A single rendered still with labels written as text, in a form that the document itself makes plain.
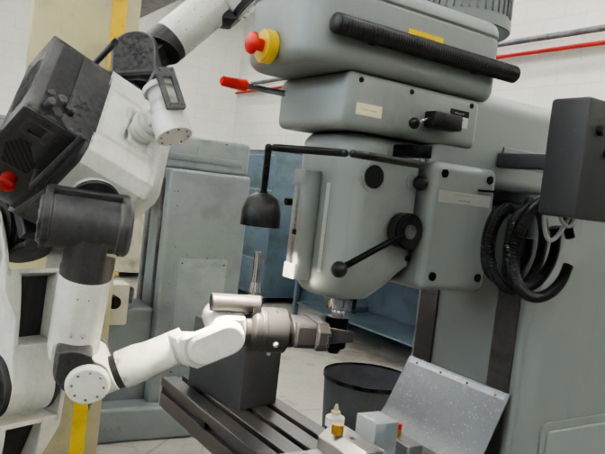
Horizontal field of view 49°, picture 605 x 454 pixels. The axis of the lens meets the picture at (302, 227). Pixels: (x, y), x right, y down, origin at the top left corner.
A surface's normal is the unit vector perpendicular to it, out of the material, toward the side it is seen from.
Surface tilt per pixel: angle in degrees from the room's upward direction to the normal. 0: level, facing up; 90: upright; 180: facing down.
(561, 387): 89
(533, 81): 90
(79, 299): 104
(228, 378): 90
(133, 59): 63
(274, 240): 90
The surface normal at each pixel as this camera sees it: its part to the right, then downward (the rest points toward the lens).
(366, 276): 0.43, 0.55
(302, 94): -0.84, -0.07
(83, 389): 0.29, 0.33
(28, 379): 0.79, -0.04
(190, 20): 0.33, -0.13
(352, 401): -0.43, 0.07
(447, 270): 0.54, 0.11
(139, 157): 0.71, -0.43
